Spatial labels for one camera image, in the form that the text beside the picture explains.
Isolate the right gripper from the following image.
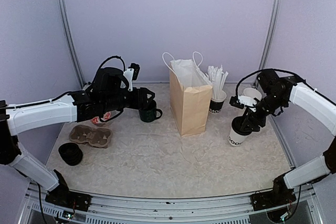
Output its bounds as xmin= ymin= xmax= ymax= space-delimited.
xmin=240 ymin=91 xmax=287 ymax=131

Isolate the black cup lid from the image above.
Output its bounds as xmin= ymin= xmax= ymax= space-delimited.
xmin=232 ymin=116 xmax=252 ymax=136

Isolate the white paper cup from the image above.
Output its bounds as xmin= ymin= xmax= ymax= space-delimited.
xmin=228 ymin=126 xmax=251 ymax=147

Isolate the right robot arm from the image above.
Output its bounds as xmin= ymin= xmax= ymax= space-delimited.
xmin=229 ymin=68 xmax=335 ymax=205

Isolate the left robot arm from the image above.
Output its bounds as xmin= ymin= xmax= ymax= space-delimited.
xmin=1 ymin=67 xmax=155 ymax=206

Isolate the dark green mug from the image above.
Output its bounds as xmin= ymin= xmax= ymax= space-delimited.
xmin=139 ymin=104 xmax=163 ymax=123

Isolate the stack of white cups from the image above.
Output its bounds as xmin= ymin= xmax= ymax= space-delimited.
xmin=243 ymin=88 xmax=262 ymax=101

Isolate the brown paper bag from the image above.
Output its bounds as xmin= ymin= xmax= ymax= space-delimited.
xmin=162 ymin=51 xmax=213 ymax=137

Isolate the black cup with straws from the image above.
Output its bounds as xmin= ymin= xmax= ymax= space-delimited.
xmin=206 ymin=65 xmax=229 ymax=114

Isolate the red patterned bowl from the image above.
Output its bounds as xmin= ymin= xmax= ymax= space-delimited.
xmin=90 ymin=112 xmax=111 ymax=126

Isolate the cardboard cup carrier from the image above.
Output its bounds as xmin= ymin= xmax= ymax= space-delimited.
xmin=68 ymin=125 xmax=113 ymax=148

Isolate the stack of black lids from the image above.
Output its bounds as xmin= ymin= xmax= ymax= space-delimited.
xmin=58 ymin=142 xmax=83 ymax=166

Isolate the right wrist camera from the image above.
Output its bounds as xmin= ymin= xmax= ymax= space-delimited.
xmin=229 ymin=95 xmax=258 ymax=109

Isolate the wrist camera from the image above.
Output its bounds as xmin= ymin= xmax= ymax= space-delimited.
xmin=229 ymin=95 xmax=258 ymax=109
xmin=123 ymin=63 xmax=140 ymax=91

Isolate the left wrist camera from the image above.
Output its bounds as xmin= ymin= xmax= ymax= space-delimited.
xmin=123 ymin=63 xmax=140 ymax=91

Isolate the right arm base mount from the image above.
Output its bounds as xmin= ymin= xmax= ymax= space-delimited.
xmin=250 ymin=187 xmax=296 ymax=211

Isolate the front aluminium rail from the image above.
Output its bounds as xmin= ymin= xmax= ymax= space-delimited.
xmin=14 ymin=183 xmax=326 ymax=223

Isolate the right aluminium frame post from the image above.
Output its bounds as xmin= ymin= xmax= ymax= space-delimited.
xmin=258 ymin=0 xmax=281 ymax=70

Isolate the aluminium frame post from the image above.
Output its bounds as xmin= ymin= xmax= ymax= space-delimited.
xmin=258 ymin=0 xmax=281 ymax=70
xmin=57 ymin=0 xmax=85 ymax=88

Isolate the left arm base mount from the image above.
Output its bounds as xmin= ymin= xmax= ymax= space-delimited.
xmin=45 ymin=186 xmax=92 ymax=212

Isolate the left aluminium frame post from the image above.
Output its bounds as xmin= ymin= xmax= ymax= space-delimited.
xmin=57 ymin=0 xmax=85 ymax=88

